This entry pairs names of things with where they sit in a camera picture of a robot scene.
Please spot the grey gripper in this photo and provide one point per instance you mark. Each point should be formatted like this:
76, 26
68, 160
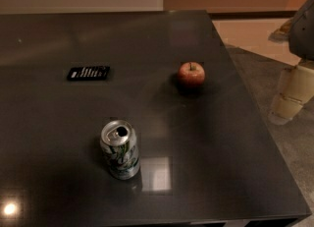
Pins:
303, 35

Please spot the red apple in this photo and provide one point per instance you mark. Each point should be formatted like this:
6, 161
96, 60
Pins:
191, 75

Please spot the silver 7up can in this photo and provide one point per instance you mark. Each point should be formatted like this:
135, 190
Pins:
118, 141

